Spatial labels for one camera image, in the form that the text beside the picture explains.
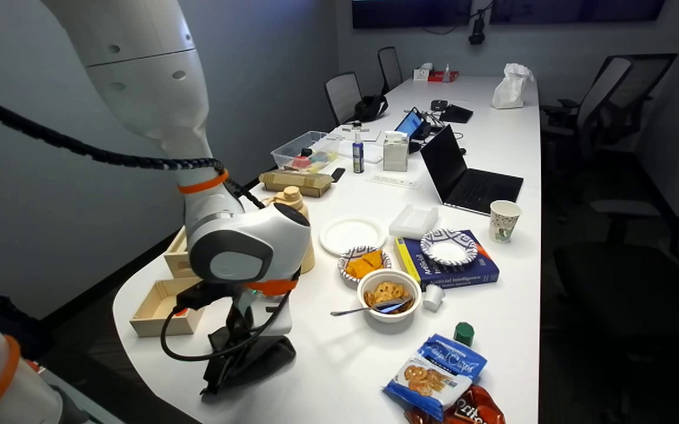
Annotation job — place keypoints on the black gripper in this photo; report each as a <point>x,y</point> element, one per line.
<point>251,317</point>

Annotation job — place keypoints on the grey towel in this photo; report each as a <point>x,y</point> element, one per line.
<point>273,373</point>

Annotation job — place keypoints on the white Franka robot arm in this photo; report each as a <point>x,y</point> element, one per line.
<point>153,80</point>

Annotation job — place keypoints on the open wooden tray box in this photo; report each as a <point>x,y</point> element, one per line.
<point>160,310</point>

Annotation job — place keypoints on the metal spoon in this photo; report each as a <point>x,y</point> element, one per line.
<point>353,312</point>

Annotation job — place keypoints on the wooden shape sorter box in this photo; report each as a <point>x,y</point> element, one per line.
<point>179,256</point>

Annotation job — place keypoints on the bowl of orange chips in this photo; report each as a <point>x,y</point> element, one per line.
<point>365,266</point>

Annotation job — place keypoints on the white bowl of cereal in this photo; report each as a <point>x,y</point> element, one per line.
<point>387,296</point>

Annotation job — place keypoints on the round white plate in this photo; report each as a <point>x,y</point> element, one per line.
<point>353,237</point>

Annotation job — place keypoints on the blue snack bag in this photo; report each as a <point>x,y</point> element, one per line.
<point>436,379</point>

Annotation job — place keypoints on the small black phone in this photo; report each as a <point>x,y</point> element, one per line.
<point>338,176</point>

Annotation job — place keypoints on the clear plastic container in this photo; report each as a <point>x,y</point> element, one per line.
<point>306,149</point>

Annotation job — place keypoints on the white plastic food container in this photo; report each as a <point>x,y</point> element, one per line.
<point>414,223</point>

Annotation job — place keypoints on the small green cap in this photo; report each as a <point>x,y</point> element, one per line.
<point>465,334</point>

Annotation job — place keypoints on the small spray bottle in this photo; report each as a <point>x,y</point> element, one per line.
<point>360,156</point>

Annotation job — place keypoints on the blue patterned paper bowl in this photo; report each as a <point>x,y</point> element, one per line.
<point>449,252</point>

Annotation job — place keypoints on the red snack bag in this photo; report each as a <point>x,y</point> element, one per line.
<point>483,409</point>

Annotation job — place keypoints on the white carton box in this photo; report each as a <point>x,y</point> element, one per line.
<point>394,153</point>

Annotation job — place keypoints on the grey office chair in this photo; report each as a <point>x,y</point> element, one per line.
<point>342,96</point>
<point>390,68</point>
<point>615,96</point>
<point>630,275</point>

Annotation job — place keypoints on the open laptop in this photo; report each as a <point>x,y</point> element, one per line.
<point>465,184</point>

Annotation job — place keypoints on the tablet with blue screen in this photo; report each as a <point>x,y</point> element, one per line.
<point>412,124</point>

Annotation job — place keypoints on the white paper coffee cup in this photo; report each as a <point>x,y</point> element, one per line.
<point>506,220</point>

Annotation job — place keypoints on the small black device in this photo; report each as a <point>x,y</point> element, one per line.
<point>458,114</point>

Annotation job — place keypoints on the white tissue box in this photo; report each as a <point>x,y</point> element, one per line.
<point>420,75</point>

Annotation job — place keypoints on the red flat box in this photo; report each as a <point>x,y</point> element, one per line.
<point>444,76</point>

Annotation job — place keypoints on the white plastic bag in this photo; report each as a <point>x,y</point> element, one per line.
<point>512,85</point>

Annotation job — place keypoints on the wall display screen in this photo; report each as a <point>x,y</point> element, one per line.
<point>576,11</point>
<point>412,12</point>

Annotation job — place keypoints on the black wall webcam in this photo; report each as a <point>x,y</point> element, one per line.
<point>478,28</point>

